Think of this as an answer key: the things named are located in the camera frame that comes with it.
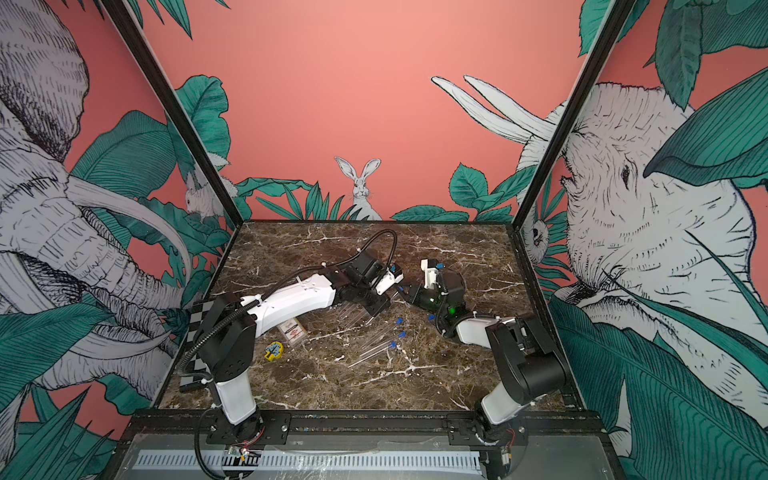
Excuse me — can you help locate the checkerboard calibration board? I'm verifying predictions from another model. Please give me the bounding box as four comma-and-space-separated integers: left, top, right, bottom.
179, 300, 217, 393

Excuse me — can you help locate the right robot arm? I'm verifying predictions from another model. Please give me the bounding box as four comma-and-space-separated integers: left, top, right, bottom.
398, 267, 568, 426

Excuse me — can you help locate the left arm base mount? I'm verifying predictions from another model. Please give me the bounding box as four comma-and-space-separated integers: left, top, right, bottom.
206, 409, 291, 446

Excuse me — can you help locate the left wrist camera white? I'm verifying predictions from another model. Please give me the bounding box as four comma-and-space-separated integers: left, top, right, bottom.
375, 263, 403, 295

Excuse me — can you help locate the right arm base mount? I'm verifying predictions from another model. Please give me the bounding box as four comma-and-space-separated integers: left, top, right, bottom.
442, 412, 528, 448

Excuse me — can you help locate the clear test tube blue stopper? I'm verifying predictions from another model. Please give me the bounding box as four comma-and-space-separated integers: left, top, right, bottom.
344, 308, 371, 329
360, 318, 407, 355
348, 341, 397, 368

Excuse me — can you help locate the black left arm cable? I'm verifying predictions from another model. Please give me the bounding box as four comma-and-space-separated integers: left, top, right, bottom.
335, 229, 400, 271

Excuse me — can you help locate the yellow blue small toy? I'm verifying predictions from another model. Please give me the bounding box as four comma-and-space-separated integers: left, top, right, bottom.
264, 341, 284, 362

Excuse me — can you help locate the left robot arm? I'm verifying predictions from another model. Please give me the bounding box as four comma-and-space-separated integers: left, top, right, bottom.
181, 251, 403, 426

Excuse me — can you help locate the white slotted cable duct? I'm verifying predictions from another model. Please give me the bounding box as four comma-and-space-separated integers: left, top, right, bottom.
131, 449, 484, 474

